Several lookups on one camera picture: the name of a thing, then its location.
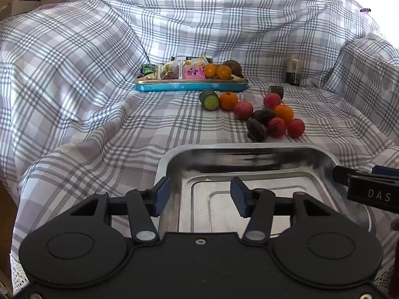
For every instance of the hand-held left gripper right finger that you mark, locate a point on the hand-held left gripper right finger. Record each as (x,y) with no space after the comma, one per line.
(240,197)

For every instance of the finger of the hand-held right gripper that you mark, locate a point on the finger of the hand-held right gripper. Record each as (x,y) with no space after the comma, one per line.
(341,173)
(374,193)

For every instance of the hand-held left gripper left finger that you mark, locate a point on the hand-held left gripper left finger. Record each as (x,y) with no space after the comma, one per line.
(161,196)

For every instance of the silver metal tray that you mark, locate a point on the silver metal tray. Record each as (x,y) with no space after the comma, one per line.
(249,165)

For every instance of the orange tangerine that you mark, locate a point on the orange tangerine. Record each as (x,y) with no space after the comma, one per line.
(284,113)
(229,101)
(224,72)
(210,71)

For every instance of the green cucumber piece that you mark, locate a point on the green cucumber piece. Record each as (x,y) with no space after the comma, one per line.
(209,100)
(276,91)

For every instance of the red apple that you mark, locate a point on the red apple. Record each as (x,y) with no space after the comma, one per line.
(272,101)
(295,128)
(243,110)
(276,127)

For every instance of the dark avocado front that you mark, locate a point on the dark avocado front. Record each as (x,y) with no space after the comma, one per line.
(257,130)

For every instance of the dark avocado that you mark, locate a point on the dark avocado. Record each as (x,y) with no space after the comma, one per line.
(263,116)
(257,130)

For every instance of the dark avocado back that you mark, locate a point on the dark avocado back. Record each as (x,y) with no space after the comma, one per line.
(263,116)

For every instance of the grey plaid pillow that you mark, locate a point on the grey plaid pillow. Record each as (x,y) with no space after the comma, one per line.
(361,68)

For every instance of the dark green can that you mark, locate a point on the dark green can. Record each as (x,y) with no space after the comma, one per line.
(293,72)

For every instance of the blue tin tray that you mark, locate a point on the blue tin tray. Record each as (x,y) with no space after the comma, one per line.
(187,85)

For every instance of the clear nut snack packet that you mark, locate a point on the clear nut snack packet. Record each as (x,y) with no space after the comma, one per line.
(170,70)

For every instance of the pink snack packet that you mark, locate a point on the pink snack packet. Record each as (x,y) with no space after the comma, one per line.
(193,73)

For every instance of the green candy wrapper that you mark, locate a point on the green candy wrapper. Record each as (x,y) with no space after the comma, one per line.
(148,68)

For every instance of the brown kiwi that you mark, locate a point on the brown kiwi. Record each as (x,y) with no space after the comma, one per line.
(234,66)

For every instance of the grey plaid blanket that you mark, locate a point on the grey plaid blanket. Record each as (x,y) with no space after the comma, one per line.
(93,68)

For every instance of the purple clip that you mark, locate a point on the purple clip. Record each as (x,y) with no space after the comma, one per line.
(365,10)

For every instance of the white patterned box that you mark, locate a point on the white patterned box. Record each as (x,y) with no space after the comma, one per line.
(21,4)

